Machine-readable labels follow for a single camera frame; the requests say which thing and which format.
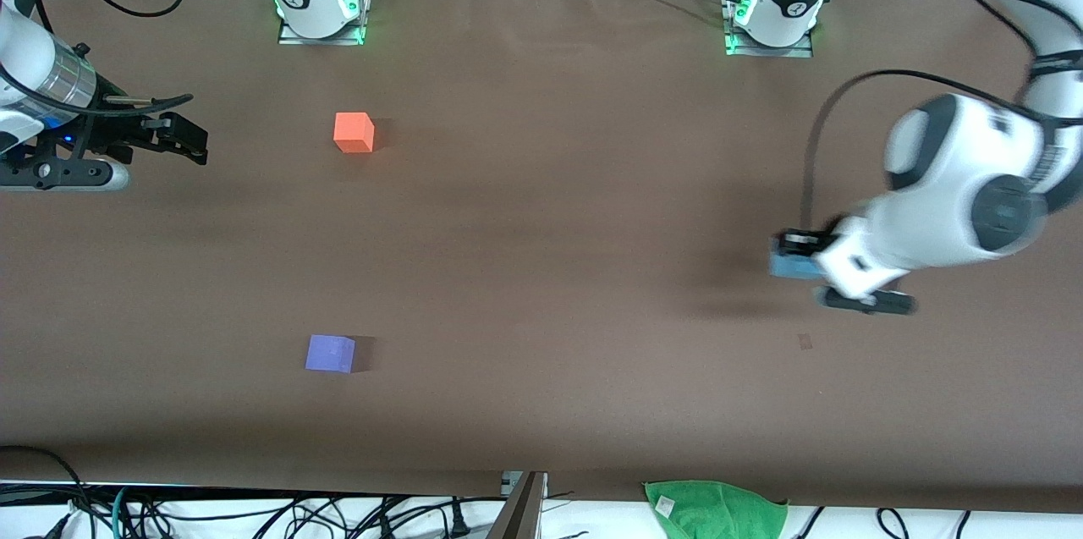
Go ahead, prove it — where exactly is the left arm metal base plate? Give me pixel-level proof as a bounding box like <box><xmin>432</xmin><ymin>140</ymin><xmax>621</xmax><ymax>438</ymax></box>
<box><xmin>720</xmin><ymin>0</ymin><xmax>816</xmax><ymax>59</ymax></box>

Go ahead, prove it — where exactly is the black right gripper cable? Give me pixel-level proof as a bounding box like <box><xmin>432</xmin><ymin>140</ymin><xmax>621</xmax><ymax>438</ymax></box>
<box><xmin>0</xmin><ymin>65</ymin><xmax>195</xmax><ymax>118</ymax></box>

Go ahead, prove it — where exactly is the green cloth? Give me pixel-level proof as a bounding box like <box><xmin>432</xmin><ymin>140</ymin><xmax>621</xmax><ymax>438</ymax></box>
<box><xmin>643</xmin><ymin>480</ymin><xmax>789</xmax><ymax>539</ymax></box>

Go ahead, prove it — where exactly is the light blue cube block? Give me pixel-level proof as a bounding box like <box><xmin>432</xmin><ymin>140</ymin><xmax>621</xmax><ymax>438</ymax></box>
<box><xmin>768</xmin><ymin>239</ymin><xmax>827</xmax><ymax>280</ymax></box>

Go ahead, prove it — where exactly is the black looped floor cable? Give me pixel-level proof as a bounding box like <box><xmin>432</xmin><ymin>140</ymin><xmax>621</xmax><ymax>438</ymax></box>
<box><xmin>0</xmin><ymin>444</ymin><xmax>96</xmax><ymax>539</ymax></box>

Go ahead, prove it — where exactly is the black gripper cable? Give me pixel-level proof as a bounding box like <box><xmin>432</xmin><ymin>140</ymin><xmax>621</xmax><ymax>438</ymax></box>
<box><xmin>800</xmin><ymin>69</ymin><xmax>1038</xmax><ymax>237</ymax></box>
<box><xmin>0</xmin><ymin>65</ymin><xmax>195</xmax><ymax>118</ymax></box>

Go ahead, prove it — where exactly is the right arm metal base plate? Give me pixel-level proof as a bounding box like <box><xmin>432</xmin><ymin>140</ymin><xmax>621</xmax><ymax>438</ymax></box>
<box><xmin>277</xmin><ymin>0</ymin><xmax>376</xmax><ymax>47</ymax></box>

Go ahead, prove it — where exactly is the purple cube block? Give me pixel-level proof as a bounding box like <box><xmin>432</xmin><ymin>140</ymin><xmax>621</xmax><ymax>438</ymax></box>
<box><xmin>305</xmin><ymin>333</ymin><xmax>358</xmax><ymax>375</ymax></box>

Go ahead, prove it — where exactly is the black tangled cable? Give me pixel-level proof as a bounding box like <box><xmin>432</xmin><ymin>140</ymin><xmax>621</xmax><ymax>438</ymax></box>
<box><xmin>127</xmin><ymin>492</ymin><xmax>509</xmax><ymax>539</ymax></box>

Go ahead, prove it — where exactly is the metal profile post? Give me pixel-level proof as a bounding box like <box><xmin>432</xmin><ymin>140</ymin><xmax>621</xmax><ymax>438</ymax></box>
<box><xmin>487</xmin><ymin>471</ymin><xmax>549</xmax><ymax>539</ymax></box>

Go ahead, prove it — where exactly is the orange cube block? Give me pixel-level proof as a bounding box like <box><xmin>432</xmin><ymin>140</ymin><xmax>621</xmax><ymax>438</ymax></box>
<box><xmin>333</xmin><ymin>112</ymin><xmax>376</xmax><ymax>154</ymax></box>

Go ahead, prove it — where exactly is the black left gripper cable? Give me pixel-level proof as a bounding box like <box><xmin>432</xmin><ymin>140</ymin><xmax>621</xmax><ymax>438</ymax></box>
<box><xmin>800</xmin><ymin>69</ymin><xmax>1038</xmax><ymax>237</ymax></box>

